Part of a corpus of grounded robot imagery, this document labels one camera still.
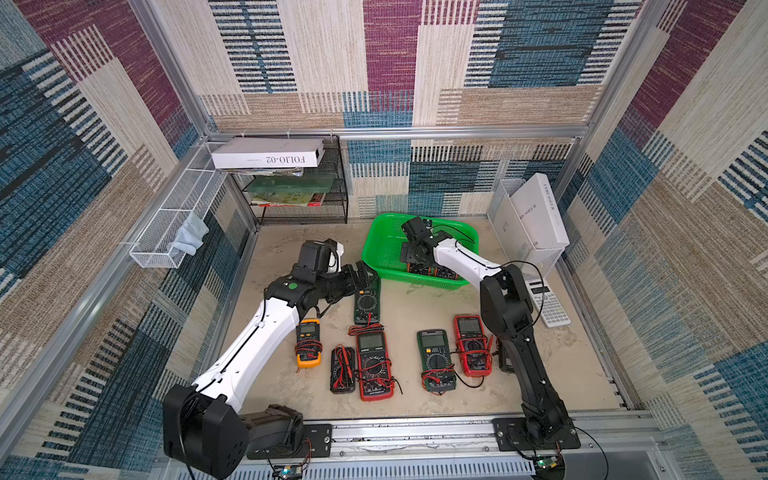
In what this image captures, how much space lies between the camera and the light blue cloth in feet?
2.18

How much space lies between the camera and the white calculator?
0.93 meters

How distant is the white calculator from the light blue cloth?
0.97 m
